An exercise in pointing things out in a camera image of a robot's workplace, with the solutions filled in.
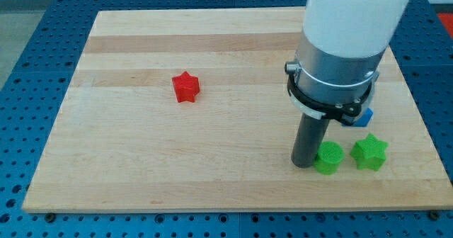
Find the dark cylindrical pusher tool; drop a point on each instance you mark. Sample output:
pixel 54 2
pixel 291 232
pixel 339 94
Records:
pixel 309 137

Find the green star block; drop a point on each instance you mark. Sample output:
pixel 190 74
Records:
pixel 369 153

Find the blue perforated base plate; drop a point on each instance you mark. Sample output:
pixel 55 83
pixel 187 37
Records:
pixel 30 99

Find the wooden board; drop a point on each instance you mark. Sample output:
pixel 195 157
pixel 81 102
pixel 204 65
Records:
pixel 121 143

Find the blue cube block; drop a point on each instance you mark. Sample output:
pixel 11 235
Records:
pixel 364 120

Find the red star block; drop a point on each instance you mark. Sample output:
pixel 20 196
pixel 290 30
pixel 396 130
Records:
pixel 186 87

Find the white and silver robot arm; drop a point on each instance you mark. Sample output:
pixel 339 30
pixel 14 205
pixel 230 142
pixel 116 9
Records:
pixel 334 69

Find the green cylinder block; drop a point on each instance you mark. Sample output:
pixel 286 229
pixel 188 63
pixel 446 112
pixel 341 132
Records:
pixel 328 158

